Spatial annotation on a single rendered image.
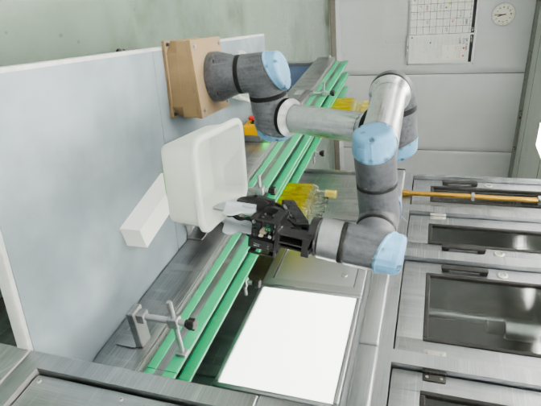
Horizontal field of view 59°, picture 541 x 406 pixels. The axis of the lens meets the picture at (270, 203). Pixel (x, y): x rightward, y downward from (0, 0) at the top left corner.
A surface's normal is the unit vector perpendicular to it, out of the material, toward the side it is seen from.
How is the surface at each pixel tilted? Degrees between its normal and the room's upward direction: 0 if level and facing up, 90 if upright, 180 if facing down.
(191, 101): 90
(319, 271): 90
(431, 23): 90
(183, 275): 90
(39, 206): 0
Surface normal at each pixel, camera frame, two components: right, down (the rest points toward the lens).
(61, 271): 0.95, 0.07
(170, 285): -0.10, -0.87
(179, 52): -0.31, 0.36
